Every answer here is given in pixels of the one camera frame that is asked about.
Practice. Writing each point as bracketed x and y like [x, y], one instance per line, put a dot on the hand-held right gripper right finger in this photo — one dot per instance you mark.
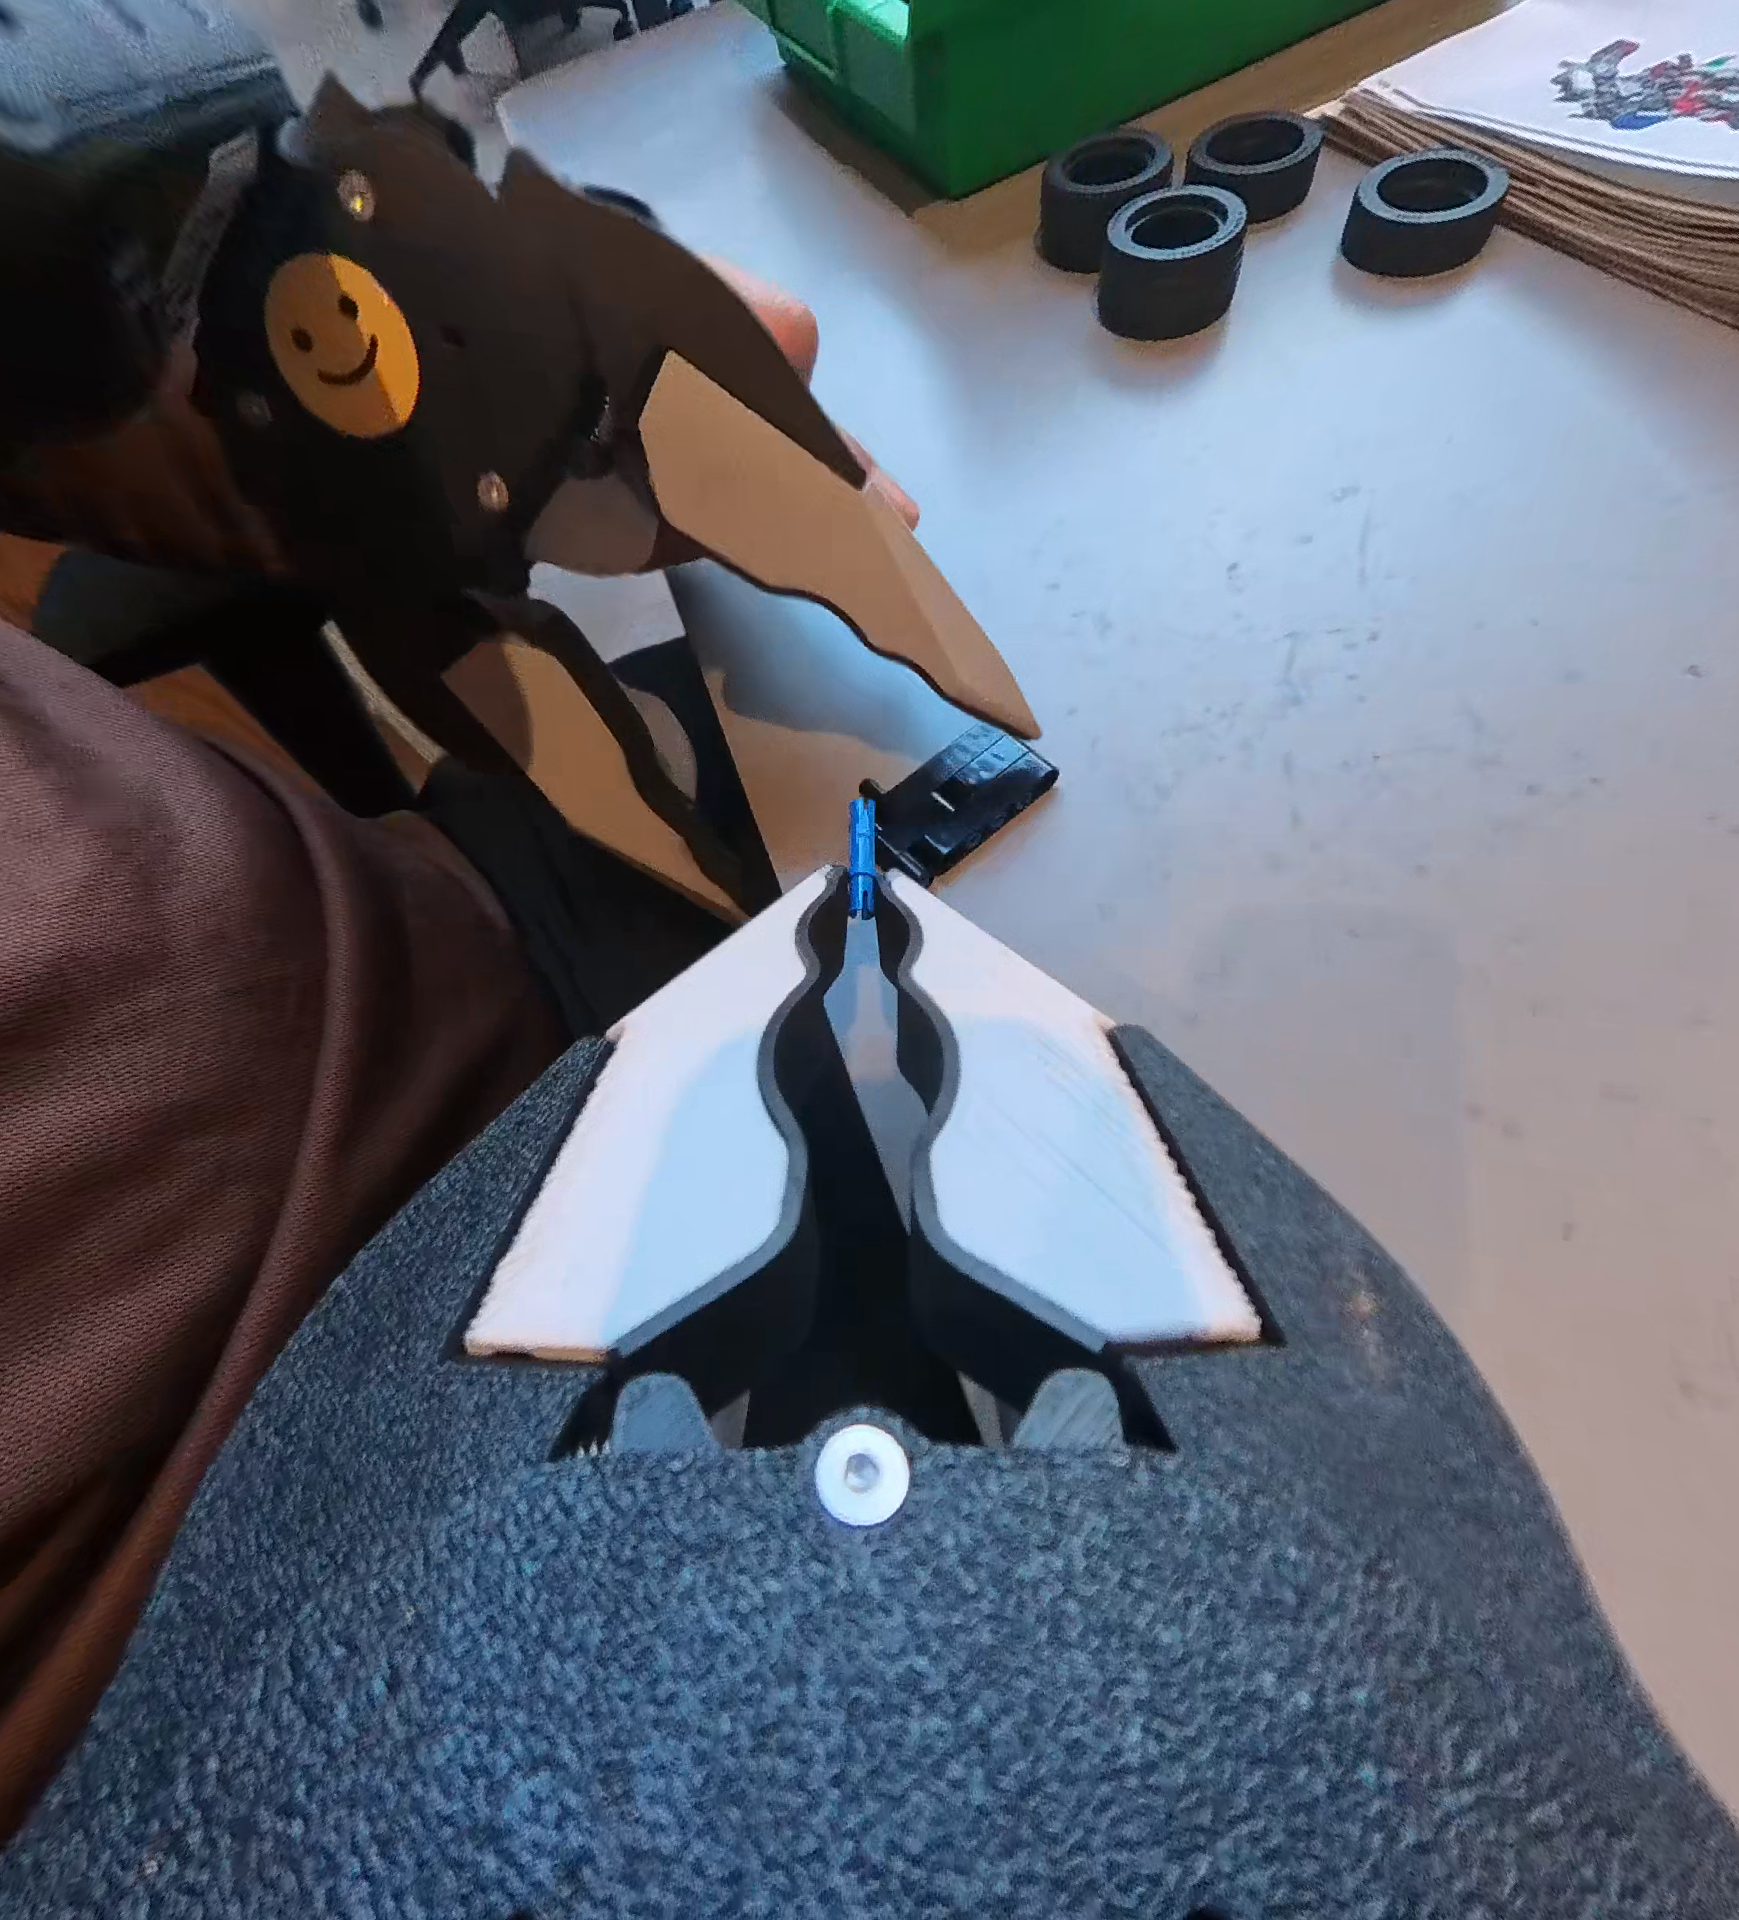
[1078, 1171]

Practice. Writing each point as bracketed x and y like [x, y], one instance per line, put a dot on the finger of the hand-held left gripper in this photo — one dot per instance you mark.
[540, 705]
[809, 510]

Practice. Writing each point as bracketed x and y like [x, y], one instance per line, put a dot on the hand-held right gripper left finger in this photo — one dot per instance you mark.
[659, 1171]

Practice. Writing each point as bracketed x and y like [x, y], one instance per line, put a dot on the black toy brick assembly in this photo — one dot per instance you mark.
[975, 788]

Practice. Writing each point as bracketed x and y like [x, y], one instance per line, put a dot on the blue toy pin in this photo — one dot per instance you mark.
[863, 855]

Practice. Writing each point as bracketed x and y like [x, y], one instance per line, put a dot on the person's left forearm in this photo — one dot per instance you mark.
[29, 375]

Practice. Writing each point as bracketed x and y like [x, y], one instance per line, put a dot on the grey desk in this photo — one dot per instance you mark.
[1408, 750]

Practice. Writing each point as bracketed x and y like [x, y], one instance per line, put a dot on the person's left hand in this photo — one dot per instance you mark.
[785, 331]

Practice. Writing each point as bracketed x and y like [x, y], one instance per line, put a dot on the black toy tyre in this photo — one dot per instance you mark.
[1095, 210]
[1425, 241]
[1174, 293]
[1259, 187]

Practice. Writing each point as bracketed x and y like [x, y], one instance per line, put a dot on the green plastic bin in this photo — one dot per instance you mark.
[1034, 91]

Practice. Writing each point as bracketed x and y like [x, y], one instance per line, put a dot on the person's brown shirt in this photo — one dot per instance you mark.
[135, 1125]

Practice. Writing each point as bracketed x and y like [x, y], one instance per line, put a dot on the thick instruction booklet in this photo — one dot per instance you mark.
[1633, 165]

